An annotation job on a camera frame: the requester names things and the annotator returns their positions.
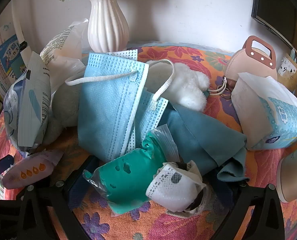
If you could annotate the cardboard pen holder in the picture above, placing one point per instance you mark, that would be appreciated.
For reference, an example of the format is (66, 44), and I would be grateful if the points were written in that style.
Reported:
(289, 72)

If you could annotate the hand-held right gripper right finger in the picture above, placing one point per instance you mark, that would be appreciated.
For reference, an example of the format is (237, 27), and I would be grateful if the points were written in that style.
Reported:
(224, 195)

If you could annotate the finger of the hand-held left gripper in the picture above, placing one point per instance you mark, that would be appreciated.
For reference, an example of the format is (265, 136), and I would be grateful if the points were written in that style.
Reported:
(3, 166)

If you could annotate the white ribbed vase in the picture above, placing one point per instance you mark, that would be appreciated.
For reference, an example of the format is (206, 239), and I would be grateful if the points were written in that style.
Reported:
(108, 25)

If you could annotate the purple sanitary pad packet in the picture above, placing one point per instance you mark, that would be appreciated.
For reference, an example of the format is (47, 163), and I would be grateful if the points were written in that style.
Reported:
(31, 170)

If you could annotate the grey blue plush toy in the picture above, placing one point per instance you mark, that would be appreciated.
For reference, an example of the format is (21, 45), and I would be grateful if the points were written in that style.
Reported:
(63, 115)

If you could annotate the stack of books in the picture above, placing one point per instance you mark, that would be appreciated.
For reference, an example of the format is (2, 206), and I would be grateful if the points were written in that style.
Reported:
(6, 55)

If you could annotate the blue white wet wipes pack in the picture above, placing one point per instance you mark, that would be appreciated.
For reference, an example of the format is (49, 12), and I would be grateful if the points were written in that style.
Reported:
(31, 105)

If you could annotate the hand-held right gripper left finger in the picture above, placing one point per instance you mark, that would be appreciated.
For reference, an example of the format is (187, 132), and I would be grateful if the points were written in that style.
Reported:
(78, 192)

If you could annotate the blue white tissue pack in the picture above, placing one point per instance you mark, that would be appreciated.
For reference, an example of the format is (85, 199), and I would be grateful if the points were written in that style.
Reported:
(268, 115)

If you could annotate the blue face mask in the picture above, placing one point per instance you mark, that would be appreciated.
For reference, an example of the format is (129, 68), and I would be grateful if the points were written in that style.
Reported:
(106, 110)
(151, 115)

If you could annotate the green gel plastic packet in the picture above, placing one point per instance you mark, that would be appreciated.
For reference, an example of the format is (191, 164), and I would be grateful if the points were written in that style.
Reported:
(128, 177)

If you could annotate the white spotted cloth wad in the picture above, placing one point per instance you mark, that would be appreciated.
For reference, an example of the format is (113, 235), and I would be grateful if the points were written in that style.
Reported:
(173, 187)

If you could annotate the floral woven cloth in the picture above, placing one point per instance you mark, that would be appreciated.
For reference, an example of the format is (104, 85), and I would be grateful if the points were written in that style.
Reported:
(151, 225)

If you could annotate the white printed plastic bag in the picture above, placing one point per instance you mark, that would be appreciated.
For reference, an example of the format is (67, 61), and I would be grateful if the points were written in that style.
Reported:
(63, 45)

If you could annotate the black monitor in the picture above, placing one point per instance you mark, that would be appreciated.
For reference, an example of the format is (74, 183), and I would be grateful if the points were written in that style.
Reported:
(276, 0)

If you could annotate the white plush toy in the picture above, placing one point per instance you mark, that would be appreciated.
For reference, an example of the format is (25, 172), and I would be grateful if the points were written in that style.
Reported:
(186, 87)

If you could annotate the beige tumbler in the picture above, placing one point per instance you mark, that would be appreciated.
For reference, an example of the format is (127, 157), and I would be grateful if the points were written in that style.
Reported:
(293, 177)

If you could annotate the dull teal microfibre cloth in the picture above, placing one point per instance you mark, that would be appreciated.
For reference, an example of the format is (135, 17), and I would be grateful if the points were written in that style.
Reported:
(203, 140)

